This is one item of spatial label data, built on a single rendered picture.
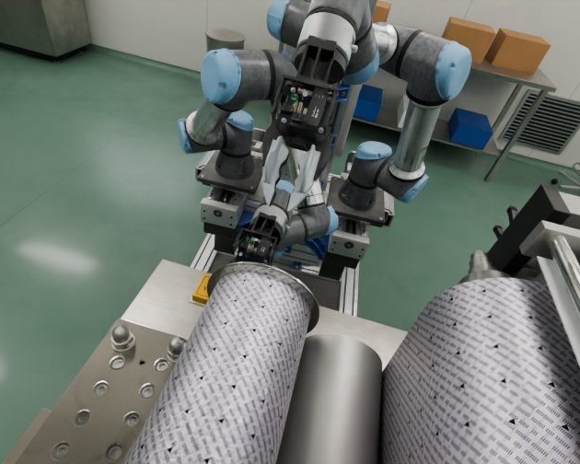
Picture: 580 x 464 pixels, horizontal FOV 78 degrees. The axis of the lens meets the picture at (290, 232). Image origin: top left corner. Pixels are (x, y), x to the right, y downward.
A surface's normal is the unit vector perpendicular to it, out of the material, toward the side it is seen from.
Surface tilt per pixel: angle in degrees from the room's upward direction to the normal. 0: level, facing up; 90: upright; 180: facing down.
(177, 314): 0
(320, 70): 40
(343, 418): 3
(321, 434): 18
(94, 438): 0
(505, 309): 25
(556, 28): 90
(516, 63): 90
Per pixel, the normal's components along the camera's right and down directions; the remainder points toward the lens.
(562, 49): -0.23, 0.64
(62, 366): 0.16, -0.72
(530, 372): -0.19, -0.77
